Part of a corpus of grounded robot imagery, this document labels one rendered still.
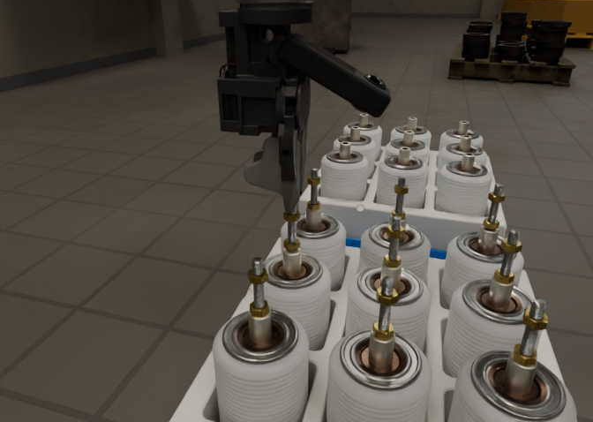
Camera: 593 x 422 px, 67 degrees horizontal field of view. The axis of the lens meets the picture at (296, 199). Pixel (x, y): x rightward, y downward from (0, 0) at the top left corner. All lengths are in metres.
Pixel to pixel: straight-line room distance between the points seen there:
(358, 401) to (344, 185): 0.55
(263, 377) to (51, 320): 0.61
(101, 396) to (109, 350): 0.10
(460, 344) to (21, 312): 0.80
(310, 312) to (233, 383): 0.14
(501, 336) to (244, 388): 0.26
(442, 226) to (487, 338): 0.39
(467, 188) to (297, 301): 0.46
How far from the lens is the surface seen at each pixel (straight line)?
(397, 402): 0.43
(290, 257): 0.53
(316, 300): 0.54
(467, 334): 0.54
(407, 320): 0.52
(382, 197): 0.91
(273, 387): 0.45
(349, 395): 0.43
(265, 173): 0.48
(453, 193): 0.89
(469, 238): 0.66
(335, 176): 0.90
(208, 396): 0.52
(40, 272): 1.15
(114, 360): 0.86
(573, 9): 5.63
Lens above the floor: 0.56
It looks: 25 degrees down
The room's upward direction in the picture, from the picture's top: straight up
